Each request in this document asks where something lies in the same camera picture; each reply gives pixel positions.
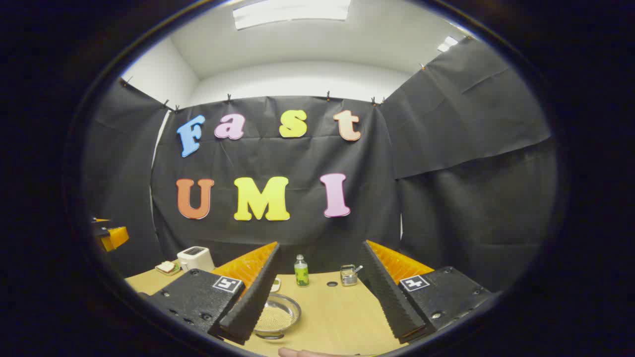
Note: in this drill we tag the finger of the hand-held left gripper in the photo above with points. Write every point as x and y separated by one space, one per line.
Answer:
115 238

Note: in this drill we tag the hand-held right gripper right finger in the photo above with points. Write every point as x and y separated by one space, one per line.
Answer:
392 297

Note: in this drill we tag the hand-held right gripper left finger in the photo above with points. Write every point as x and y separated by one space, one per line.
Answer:
253 297

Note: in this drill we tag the white divided bean dish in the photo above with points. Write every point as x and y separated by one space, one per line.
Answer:
276 285

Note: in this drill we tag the pile of soybeans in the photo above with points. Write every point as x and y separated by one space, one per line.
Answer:
275 317

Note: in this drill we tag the metal spoon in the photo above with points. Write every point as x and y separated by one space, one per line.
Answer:
358 268

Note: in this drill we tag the metal mesh utensil holder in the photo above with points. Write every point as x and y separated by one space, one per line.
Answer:
348 278

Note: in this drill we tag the green drink bottle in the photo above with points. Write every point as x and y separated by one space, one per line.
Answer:
301 275

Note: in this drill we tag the sandwich with lettuce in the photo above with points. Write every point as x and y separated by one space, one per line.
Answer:
167 267

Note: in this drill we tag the white toaster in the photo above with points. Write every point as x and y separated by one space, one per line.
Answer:
196 260

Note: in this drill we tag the small cream tray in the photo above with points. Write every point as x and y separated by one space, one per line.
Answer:
176 271

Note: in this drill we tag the ceiling light panel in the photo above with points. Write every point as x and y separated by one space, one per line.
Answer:
292 12
447 43

